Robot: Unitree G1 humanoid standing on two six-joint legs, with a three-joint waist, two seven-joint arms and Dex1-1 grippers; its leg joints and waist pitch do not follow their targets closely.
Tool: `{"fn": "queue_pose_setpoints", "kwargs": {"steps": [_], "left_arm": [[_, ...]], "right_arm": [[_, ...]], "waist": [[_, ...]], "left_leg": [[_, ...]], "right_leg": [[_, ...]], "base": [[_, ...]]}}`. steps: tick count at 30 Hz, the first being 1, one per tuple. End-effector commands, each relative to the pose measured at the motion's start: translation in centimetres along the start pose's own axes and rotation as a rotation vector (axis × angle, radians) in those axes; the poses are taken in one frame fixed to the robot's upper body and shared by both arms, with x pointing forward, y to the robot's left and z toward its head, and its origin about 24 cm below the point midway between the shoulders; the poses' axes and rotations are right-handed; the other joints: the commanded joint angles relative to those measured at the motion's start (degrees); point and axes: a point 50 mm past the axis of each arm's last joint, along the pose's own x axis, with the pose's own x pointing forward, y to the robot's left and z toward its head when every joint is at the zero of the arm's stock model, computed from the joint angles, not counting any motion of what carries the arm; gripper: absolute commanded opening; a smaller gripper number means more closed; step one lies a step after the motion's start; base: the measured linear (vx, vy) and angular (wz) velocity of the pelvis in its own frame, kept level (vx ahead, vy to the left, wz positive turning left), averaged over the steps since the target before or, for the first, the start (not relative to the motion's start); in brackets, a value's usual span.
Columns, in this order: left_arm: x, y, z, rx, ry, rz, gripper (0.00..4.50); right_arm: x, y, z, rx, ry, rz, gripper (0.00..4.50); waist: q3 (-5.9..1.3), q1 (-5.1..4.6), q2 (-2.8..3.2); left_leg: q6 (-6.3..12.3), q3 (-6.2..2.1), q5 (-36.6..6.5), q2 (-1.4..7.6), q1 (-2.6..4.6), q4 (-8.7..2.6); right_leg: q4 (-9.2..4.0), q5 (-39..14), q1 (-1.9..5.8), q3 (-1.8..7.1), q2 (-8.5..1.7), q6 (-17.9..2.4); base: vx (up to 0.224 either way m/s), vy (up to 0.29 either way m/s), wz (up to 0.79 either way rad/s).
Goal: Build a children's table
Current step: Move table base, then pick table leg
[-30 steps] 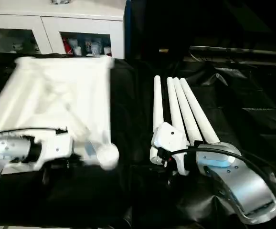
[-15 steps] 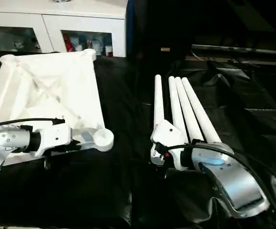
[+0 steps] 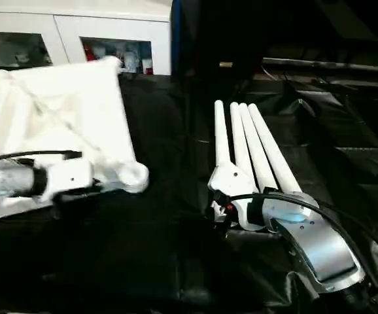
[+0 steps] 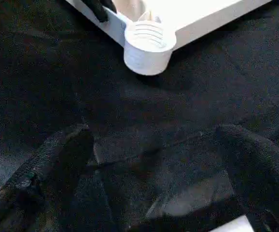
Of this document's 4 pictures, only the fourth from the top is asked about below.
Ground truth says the black work mat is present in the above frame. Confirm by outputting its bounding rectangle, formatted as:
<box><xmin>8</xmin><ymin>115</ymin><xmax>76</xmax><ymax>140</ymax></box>
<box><xmin>0</xmin><ymin>0</ymin><xmax>279</xmax><ymax>232</ymax></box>

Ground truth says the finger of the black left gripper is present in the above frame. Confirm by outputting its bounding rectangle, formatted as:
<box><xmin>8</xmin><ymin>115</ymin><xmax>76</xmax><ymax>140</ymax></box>
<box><xmin>82</xmin><ymin>0</ymin><xmax>117</xmax><ymax>23</ymax></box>

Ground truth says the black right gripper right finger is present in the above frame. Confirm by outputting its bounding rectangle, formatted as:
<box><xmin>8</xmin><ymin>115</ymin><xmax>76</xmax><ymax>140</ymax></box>
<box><xmin>219</xmin><ymin>124</ymin><xmax>279</xmax><ymax>228</ymax></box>

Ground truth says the white table top frame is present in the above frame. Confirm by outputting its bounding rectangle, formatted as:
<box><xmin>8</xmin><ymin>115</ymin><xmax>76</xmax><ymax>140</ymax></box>
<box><xmin>65</xmin><ymin>0</ymin><xmax>273</xmax><ymax>77</ymax></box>

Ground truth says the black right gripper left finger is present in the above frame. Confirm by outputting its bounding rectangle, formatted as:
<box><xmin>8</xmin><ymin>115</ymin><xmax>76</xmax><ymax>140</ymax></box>
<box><xmin>0</xmin><ymin>124</ymin><xmax>95</xmax><ymax>232</ymax></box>

